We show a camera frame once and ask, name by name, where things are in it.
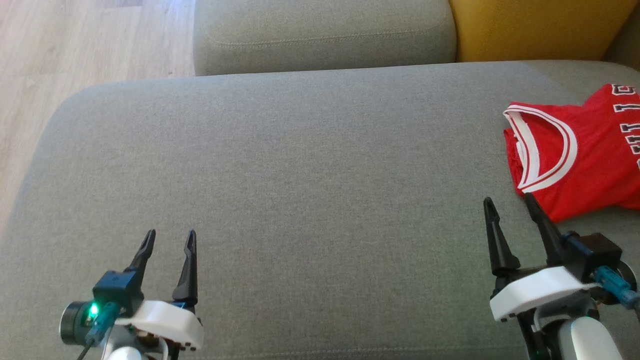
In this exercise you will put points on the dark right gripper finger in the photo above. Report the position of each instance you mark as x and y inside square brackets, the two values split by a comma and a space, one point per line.
[552, 245]
[502, 255]

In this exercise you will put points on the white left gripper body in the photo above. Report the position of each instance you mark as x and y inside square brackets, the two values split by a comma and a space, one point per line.
[165, 320]

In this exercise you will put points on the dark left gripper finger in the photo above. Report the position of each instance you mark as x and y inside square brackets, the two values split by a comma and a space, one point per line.
[187, 280]
[142, 260]

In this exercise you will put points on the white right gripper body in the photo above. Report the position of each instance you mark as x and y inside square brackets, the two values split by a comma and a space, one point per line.
[535, 290]

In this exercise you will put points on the red and white jersey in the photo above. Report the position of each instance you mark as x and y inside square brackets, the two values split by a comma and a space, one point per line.
[600, 170]

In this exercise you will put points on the grey sofa seat cushion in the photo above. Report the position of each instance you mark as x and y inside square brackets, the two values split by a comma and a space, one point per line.
[325, 200]

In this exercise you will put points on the narrow grey sofa back cushion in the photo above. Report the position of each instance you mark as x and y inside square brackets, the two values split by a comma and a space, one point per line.
[627, 47]

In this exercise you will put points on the yellow sofa cushion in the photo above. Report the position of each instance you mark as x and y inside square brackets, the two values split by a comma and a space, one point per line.
[535, 30]

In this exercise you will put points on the wide grey sofa back cushion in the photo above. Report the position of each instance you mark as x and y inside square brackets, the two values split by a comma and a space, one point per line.
[325, 35]

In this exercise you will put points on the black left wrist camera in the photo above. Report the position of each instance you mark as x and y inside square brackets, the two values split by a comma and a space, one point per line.
[117, 287]

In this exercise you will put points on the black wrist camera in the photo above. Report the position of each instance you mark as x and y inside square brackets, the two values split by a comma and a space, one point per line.
[117, 287]
[592, 252]

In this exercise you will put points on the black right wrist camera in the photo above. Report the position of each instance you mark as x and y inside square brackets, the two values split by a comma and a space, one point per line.
[592, 252]

